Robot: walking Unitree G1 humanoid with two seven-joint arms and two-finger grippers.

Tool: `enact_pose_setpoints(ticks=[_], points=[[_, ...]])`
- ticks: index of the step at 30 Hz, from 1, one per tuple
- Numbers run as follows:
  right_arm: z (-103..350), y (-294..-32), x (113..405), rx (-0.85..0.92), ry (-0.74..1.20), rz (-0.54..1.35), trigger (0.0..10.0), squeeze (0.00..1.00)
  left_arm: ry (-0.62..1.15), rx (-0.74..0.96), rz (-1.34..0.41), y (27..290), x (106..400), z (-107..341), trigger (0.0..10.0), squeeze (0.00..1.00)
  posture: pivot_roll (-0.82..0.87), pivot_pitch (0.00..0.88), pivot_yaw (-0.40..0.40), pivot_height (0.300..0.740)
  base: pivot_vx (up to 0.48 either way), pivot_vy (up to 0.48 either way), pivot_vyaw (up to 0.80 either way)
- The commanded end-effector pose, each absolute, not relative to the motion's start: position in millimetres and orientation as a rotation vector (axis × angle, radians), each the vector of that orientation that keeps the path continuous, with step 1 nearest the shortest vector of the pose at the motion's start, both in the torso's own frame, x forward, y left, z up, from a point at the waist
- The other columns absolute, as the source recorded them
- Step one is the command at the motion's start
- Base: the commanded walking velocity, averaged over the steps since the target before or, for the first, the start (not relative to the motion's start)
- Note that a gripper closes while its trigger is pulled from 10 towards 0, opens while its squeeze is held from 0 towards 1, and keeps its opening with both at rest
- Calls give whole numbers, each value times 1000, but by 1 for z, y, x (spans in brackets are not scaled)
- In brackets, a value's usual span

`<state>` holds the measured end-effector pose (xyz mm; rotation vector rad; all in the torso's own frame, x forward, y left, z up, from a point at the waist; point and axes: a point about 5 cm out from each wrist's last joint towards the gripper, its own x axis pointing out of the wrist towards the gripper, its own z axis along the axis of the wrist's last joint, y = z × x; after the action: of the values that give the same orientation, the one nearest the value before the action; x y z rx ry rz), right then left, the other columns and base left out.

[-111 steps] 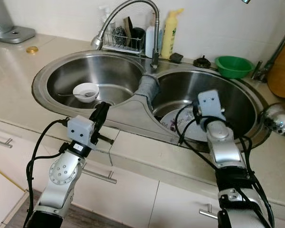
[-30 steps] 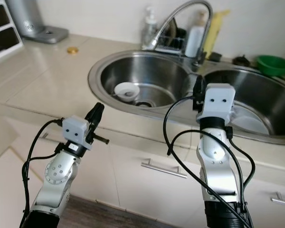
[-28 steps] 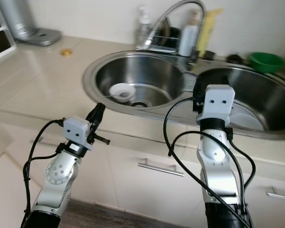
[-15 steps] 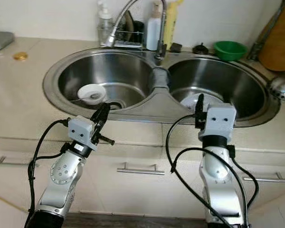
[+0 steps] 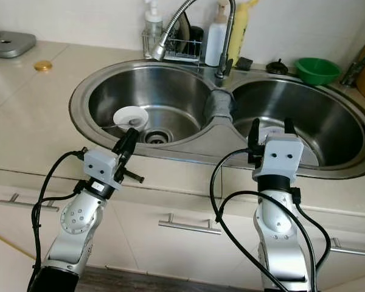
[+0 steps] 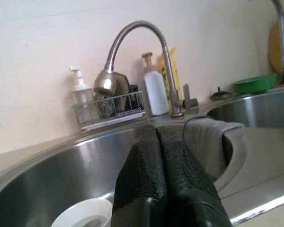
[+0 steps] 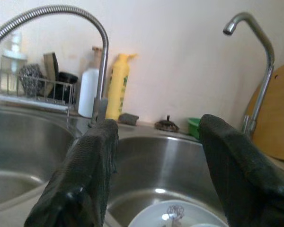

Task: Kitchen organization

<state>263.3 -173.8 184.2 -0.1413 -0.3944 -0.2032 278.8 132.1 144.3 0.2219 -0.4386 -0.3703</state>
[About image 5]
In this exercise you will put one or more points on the white flower print plate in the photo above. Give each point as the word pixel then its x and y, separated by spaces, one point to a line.
pixel 272 129

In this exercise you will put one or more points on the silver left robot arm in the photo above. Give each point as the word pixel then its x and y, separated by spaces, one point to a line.
pixel 76 219

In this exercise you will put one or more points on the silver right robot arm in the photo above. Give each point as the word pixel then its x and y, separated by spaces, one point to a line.
pixel 283 243

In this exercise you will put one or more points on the beige kitchen base cabinet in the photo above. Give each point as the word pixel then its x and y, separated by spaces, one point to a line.
pixel 164 255

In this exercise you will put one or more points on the metal spoon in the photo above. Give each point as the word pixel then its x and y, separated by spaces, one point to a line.
pixel 132 123

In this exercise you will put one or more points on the steel sink drain strainer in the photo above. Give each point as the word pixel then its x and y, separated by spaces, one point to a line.
pixel 157 137

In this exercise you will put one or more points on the small white bowl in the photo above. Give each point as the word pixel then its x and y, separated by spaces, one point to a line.
pixel 125 113

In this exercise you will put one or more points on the grey dishcloth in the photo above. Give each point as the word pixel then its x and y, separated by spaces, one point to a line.
pixel 219 106

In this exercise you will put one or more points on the black sink plug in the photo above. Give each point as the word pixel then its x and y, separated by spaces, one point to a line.
pixel 277 67

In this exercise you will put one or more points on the green plastic bowl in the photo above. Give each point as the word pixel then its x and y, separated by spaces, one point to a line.
pixel 318 72

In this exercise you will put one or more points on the stainless steel double sink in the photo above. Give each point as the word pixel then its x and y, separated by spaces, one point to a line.
pixel 176 97

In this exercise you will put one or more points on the small black block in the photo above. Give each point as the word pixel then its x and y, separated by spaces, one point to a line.
pixel 243 62

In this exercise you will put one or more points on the dark metal tap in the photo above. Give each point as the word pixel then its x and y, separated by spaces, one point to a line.
pixel 353 72

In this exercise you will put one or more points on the steel gooseneck faucet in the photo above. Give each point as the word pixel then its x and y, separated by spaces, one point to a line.
pixel 158 52

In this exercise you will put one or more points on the white pump bottle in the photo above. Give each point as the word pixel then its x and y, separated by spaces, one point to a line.
pixel 216 42

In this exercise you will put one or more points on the yellow detergent bottle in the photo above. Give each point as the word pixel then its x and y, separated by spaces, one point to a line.
pixel 240 33

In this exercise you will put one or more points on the black cup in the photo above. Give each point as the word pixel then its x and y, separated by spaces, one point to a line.
pixel 196 41

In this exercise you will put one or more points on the gold jar lid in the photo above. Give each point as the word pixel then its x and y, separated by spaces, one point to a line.
pixel 42 66

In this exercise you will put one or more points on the clear pump soap dispenser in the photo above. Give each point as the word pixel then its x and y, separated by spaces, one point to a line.
pixel 153 29

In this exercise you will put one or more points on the grey appliance base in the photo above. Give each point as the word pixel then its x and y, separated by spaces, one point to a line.
pixel 12 45

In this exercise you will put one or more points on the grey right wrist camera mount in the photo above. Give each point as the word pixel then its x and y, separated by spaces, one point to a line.
pixel 280 155

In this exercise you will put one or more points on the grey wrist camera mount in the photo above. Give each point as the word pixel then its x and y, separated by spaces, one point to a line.
pixel 98 164
pixel 280 155

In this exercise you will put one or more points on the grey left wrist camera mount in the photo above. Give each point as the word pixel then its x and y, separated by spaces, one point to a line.
pixel 98 164

